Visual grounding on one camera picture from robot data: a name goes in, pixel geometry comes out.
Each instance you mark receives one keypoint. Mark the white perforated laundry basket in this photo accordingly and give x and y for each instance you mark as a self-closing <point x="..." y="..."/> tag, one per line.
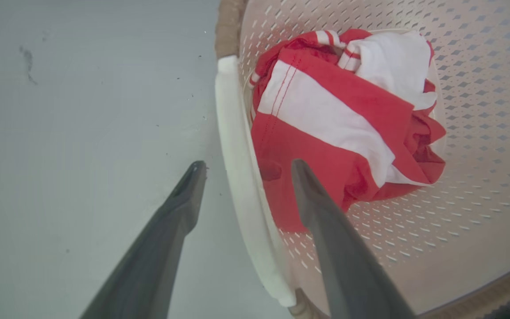
<point x="467" y="186"/>

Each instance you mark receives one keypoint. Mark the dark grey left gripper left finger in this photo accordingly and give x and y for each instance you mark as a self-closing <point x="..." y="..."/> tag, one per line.
<point x="148" y="261"/>

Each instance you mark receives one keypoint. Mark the red and white garment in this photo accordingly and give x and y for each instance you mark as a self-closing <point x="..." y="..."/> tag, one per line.
<point x="334" y="124"/>

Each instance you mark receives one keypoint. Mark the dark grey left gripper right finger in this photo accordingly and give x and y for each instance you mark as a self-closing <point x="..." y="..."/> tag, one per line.
<point x="348" y="261"/>

